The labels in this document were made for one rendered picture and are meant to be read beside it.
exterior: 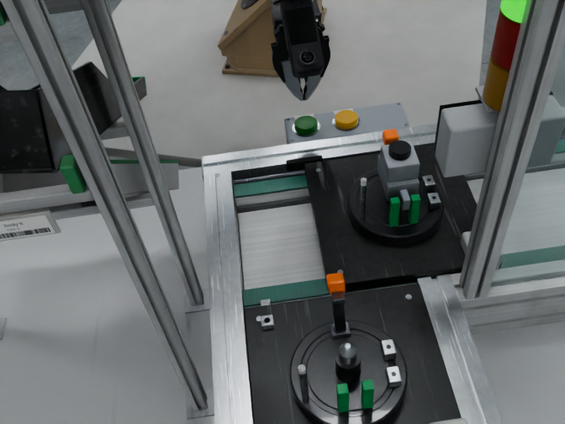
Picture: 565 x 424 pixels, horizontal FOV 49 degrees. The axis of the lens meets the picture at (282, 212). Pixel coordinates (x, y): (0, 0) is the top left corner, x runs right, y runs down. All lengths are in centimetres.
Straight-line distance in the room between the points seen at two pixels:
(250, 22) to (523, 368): 81
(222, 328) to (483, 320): 37
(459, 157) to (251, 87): 73
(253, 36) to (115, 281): 58
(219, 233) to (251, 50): 52
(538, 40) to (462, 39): 89
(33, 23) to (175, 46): 108
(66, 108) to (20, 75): 272
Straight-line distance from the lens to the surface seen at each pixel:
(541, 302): 93
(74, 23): 346
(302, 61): 89
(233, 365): 82
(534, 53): 59
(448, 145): 68
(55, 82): 48
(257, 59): 135
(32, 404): 99
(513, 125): 64
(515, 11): 60
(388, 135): 89
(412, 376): 79
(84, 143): 50
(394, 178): 85
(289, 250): 96
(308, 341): 79
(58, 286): 109
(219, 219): 96
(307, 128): 106
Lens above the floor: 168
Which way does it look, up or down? 49 degrees down
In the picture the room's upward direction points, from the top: 7 degrees counter-clockwise
